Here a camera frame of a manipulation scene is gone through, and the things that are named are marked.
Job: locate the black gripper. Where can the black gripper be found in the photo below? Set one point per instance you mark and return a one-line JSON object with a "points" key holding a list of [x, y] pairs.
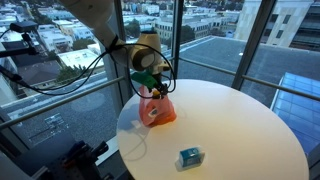
{"points": [[159, 80]]}

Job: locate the dark bottle with yellow lid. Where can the dark bottle with yellow lid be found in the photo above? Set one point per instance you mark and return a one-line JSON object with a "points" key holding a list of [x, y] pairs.
{"points": [[156, 95]]}

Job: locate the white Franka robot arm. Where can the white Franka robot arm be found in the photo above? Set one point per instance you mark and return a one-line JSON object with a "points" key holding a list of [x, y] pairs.
{"points": [[96, 16]]}

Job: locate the orange plastic bag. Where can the orange plastic bag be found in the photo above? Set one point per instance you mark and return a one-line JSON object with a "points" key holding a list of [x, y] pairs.
{"points": [[163, 111]]}

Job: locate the white Pantene bottle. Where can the white Pantene bottle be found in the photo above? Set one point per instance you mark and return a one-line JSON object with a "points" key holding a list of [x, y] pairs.
{"points": [[154, 112]]}

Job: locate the blue Mentos gum container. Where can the blue Mentos gum container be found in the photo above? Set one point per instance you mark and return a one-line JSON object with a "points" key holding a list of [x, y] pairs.
{"points": [[190, 158]]}

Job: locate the black clamp stand with orange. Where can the black clamp stand with orange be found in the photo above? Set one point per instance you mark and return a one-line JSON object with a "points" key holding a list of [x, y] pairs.
{"points": [[83, 160]]}

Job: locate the metal window railing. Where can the metal window railing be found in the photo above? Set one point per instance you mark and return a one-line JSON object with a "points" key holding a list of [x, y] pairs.
{"points": [[283, 87], [20, 118]]}

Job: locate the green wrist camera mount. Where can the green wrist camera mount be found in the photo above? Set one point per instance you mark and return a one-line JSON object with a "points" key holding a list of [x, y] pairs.
{"points": [[143, 79]]}

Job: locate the black camera on stand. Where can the black camera on stand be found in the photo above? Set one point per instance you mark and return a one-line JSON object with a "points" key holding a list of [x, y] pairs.
{"points": [[23, 26]]}

